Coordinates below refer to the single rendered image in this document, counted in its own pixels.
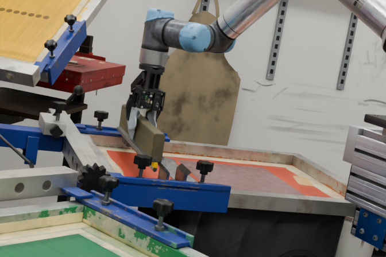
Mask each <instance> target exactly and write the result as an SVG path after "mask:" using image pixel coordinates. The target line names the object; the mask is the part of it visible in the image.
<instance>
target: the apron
mask: <svg viewBox="0 0 386 257"><path fill-rule="evenodd" d="M200 2H201V0H198V1H197V3H196V5H195V7H194V9H193V11H192V14H193V15H192V17H191V18H190V19H189V22H197V23H199V24H208V25H210V24H212V23H213V22H214V21H215V20H216V19H217V18H218V17H219V4H218V0H214V2H215V8H216V17H215V16H214V15H212V14H211V13H209V12H207V11H202V12H199V13H196V11H197V9H198V7H199V5H200ZM164 67H165V71H164V72H163V75H161V77H160V84H159V89H161V90H163V91H164V92H166V93H165V100H164V107H163V111H161V113H160V115H159V117H158V118H157V128H158V129H159V130H160V131H161V132H162V133H167V137H168V138H169V139H170V140H172V141H183V142H193V143H205V144H211V145H221V146H227V144H228V141H229V136H230V132H231V127H232V124H233V119H234V113H235V109H236V104H237V98H238V92H239V88H240V81H241V79H240V77H239V75H238V72H236V71H235V70H234V69H233V68H232V67H231V65H230V64H229V63H228V62H227V59H226V58H225V53H212V52H201V53H196V52H195V53H191V52H188V51H186V50H181V49H176V50H175V51H174V52H173V53H172V54H170V55H169V59H167V63H166V66H164Z"/></svg>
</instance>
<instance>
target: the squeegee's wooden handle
mask: <svg viewBox="0 0 386 257"><path fill-rule="evenodd" d="M119 127H122V128H123V129H124V130H125V131H126V132H127V133H128V134H129V132H128V124H127V119H126V105H125V104H123V105H122V108H121V117H120V121H119ZM133 140H134V141H135V142H136V143H137V144H138V145H139V147H140V148H142V149H143V151H144V152H146V153H147V155H148V156H150V157H152V162H160V163H161V162H162V157H163V149H164V142H165V135H164V134H163V133H162V132H161V131H160V130H159V129H158V128H156V127H155V126H154V125H153V124H151V122H150V121H148V120H147V119H146V118H145V117H144V116H142V115H141V114H140V115H139V117H138V118H137V123H136V127H135V134H134V138H133Z"/></svg>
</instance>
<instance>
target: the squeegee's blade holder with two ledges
mask: <svg viewBox="0 0 386 257"><path fill-rule="evenodd" d="M117 131H118V132H119V133H120V134H121V135H122V136H123V137H124V138H125V139H126V140H127V142H128V143H129V144H130V145H131V146H132V147H133V148H134V149H135V151H136V152H138V154H142V155H147V153H146V152H144V151H143V149H142V148H140V147H139V145H138V144H137V143H136V142H135V141H134V140H132V139H131V138H130V136H129V134H128V133H127V132H126V131H125V130H124V129H123V128H122V127H118V126H117ZM147 156H148V155H147Z"/></svg>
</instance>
